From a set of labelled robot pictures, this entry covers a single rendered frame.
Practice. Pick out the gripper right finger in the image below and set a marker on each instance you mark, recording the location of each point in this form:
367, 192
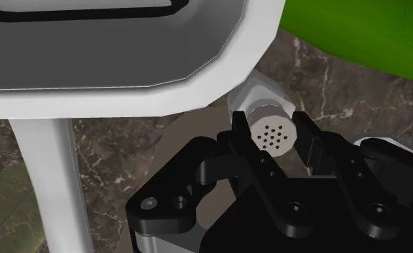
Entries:
346, 164

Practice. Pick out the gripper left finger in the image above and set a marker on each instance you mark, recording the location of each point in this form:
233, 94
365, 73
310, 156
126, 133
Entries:
243, 164

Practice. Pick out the white shaker with holed top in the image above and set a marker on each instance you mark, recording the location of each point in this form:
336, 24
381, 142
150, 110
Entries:
272, 138

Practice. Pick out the green rounded object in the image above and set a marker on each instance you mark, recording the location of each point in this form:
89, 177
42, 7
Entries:
360, 28

